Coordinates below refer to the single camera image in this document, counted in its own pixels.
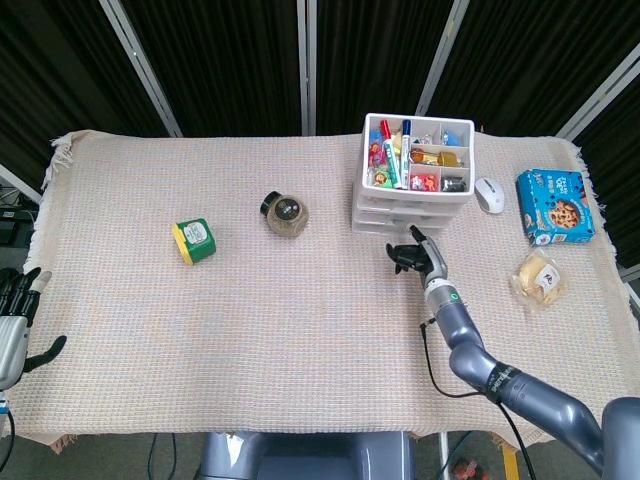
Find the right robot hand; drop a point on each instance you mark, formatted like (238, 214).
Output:
(435, 260)

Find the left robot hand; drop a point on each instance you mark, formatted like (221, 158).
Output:
(12, 350)

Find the clear drawer with die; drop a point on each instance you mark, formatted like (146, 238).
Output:
(385, 228)

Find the white drawer organizer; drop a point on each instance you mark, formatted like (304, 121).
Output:
(415, 196)

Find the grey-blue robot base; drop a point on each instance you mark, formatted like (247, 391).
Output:
(305, 457)

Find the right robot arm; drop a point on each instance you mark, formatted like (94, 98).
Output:
(465, 345)

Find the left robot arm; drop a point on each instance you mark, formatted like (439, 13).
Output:
(3, 404)

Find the clear drawer with toys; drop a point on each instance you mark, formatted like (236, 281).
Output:
(405, 207)

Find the black binder clips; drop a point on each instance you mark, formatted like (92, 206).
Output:
(452, 184)

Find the white computer mouse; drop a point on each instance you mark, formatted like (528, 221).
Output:
(490, 196)

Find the lion cartoon sticker pack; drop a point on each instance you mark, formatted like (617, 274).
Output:
(381, 177)

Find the bagged yellow pastry snack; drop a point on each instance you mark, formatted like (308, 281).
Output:
(537, 277)

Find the red-capped green label marker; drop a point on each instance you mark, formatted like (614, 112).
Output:
(392, 155)

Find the colourful red toy packet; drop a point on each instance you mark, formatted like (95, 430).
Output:
(376, 154)

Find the black electronic box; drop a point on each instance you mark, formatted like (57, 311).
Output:
(12, 227)

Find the silver metal clips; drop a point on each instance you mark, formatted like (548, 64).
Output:
(427, 137)

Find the small yellow toy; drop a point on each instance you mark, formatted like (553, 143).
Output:
(396, 143)

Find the blue round plastic item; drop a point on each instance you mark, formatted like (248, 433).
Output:
(451, 136)

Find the blue cookie box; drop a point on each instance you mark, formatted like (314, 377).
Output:
(557, 207)

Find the blue-capped white marker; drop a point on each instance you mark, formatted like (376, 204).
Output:
(406, 127)

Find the round glass jar black lid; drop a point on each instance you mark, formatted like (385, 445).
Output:
(287, 217)

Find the beige woven tablecloth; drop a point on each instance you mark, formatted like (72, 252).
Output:
(250, 320)

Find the white table leg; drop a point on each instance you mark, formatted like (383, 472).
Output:
(443, 457)

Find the black pleated screen panel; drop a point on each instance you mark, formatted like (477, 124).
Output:
(55, 75)
(525, 65)
(370, 55)
(225, 65)

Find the green container with yellow lid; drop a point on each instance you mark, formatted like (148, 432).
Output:
(197, 240)

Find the grey metal screen post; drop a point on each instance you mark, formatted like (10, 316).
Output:
(442, 55)
(306, 65)
(600, 95)
(17, 182)
(142, 67)

